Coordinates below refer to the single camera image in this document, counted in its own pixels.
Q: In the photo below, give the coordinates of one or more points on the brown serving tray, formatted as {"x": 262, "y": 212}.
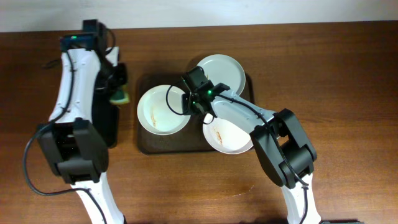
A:
{"x": 189, "y": 139}

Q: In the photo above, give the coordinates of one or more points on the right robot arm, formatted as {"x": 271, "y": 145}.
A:
{"x": 284, "y": 150}

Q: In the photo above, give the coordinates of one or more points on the white plate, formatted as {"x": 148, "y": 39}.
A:
{"x": 224, "y": 136}
{"x": 154, "y": 114}

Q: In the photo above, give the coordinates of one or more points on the black rectangular tray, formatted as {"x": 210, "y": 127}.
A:
{"x": 105, "y": 115}

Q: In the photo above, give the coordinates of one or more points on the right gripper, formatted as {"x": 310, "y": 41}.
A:
{"x": 189, "y": 101}

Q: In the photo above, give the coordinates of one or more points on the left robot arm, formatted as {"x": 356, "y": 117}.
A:
{"x": 83, "y": 125}

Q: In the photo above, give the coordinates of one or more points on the pale blue plate top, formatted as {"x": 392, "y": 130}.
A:
{"x": 221, "y": 68}

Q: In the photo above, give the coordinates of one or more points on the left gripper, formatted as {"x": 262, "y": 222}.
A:
{"x": 116, "y": 82}

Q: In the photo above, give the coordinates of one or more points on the green yellow sponge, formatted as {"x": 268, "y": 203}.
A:
{"x": 120, "y": 97}

